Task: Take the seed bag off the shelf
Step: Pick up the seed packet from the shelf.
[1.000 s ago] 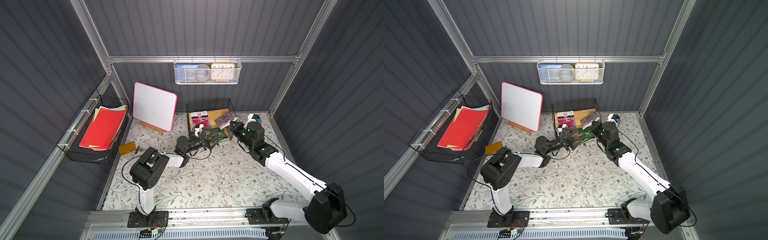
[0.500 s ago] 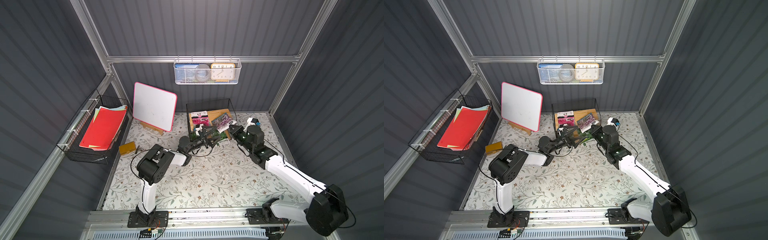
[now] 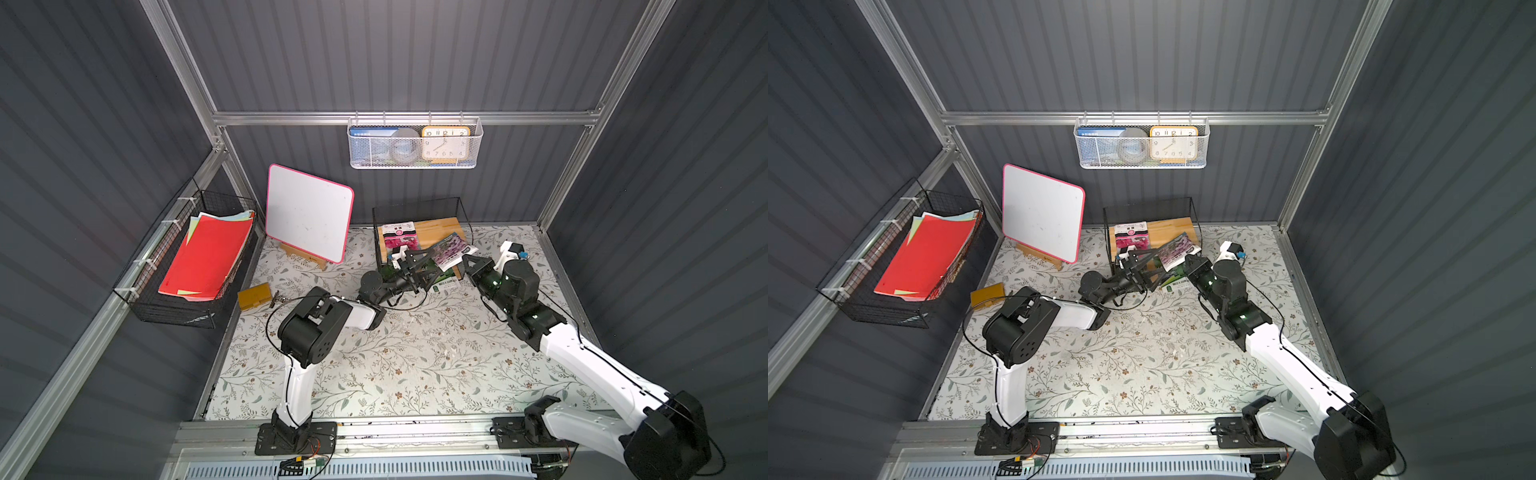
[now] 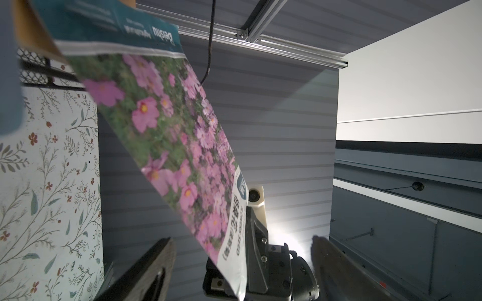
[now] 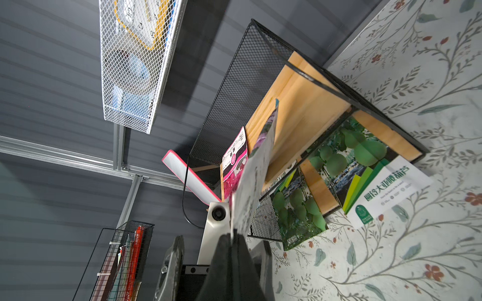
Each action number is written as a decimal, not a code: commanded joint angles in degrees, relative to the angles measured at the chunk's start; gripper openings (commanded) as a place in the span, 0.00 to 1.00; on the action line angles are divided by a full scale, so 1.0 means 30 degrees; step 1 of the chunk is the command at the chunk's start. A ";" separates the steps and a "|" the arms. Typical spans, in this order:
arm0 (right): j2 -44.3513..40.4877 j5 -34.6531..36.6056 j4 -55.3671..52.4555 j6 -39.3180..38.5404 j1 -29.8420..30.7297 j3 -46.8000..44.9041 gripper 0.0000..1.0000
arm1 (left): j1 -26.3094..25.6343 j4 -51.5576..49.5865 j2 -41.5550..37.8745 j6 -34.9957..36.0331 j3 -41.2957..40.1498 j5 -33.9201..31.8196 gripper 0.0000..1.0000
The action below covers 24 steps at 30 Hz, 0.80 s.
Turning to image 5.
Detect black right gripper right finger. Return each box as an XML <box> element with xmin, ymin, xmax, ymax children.
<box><xmin>233</xmin><ymin>234</ymin><xmax>266</xmax><ymax>300</ymax></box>

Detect black wire wall basket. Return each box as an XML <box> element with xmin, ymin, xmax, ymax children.
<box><xmin>72</xmin><ymin>221</ymin><xmax>154</xmax><ymax>300</ymax></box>

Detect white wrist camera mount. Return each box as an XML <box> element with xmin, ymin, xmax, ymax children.
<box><xmin>197</xmin><ymin>202</ymin><xmax>230</xmax><ymax>265</ymax></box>

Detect pink framed whiteboard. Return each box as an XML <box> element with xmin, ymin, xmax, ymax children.
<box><xmin>162</xmin><ymin>150</ymin><xmax>221</xmax><ymax>206</ymax></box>

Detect white wire hanging basket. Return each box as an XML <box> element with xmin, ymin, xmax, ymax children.
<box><xmin>98</xmin><ymin>0</ymin><xmax>188</xmax><ymax>135</ymax></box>

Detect green gourd seed bag right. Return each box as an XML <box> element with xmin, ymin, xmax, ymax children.
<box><xmin>303</xmin><ymin>112</ymin><xmax>432</xmax><ymax>229</ymax></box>

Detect green gourd seed bag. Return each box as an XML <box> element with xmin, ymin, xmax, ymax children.
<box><xmin>303</xmin><ymin>112</ymin><xmax>432</xmax><ymax>229</ymax></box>
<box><xmin>269</xmin><ymin>168</ymin><xmax>328</xmax><ymax>251</ymax></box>

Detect pink carnation seed bag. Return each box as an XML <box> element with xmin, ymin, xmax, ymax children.
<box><xmin>220</xmin><ymin>127</ymin><xmax>248</xmax><ymax>203</ymax></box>

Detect black mesh wooden shelf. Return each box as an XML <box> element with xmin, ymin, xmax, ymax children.
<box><xmin>189</xmin><ymin>20</ymin><xmax>428</xmax><ymax>241</ymax></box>

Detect green gourd seed bag left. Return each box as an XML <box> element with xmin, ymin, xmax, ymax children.
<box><xmin>269</xmin><ymin>168</ymin><xmax>328</xmax><ymax>251</ymax></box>

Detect yellow square clock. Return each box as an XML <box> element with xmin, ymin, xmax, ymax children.
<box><xmin>114</xmin><ymin>0</ymin><xmax>175</xmax><ymax>50</ymax></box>

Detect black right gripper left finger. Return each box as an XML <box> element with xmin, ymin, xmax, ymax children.
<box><xmin>196</xmin><ymin>234</ymin><xmax>234</xmax><ymax>300</ymax></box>

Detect blue box in basket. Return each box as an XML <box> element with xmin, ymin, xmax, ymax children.
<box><xmin>116</xmin><ymin>54</ymin><xmax>154</xmax><ymax>119</ymax></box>

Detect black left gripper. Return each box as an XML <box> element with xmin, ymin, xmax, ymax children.
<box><xmin>153</xmin><ymin>235</ymin><xmax>274</xmax><ymax>301</ymax></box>

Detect purple flower seed bag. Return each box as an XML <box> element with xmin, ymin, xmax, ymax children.
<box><xmin>230</xmin><ymin>100</ymin><xmax>279</xmax><ymax>240</ymax></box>

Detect green paper sheets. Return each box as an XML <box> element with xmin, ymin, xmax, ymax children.
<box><xmin>108</xmin><ymin>234</ymin><xmax>133</xmax><ymax>300</ymax></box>

